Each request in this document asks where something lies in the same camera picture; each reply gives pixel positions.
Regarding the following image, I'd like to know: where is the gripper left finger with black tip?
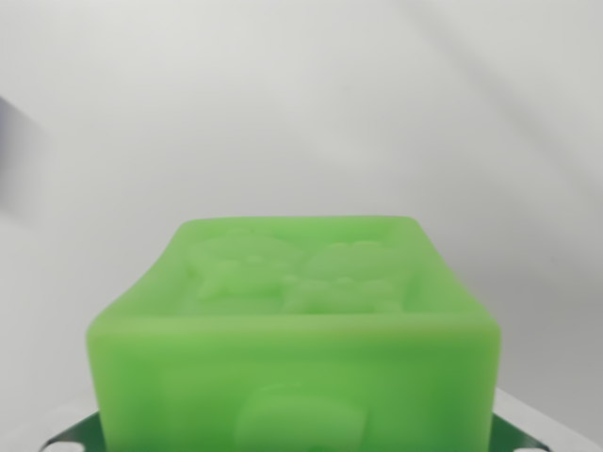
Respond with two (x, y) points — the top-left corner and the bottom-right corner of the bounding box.
(38, 408), (110, 452)

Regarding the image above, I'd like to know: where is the gripper right finger with black tip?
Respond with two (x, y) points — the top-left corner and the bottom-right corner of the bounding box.
(489, 388), (603, 452)

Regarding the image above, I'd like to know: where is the green embossed toy cube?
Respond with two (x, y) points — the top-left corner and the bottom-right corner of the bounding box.
(85, 215), (503, 452)

